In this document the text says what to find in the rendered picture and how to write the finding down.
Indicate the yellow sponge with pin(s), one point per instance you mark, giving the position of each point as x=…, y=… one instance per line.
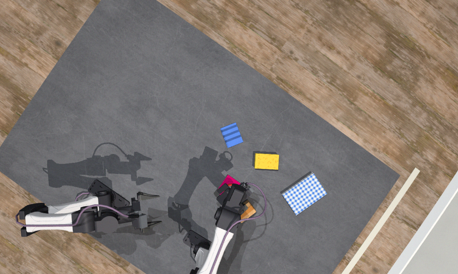
x=266, y=161

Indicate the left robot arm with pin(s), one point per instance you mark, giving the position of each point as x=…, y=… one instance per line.
x=39, y=216

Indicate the pink square coaster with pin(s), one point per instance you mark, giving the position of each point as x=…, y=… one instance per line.
x=229, y=180

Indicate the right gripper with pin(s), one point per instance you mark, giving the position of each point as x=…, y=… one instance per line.
x=222, y=196

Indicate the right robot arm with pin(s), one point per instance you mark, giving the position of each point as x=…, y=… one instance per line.
x=208, y=254

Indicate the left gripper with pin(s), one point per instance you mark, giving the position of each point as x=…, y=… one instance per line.
x=134, y=217

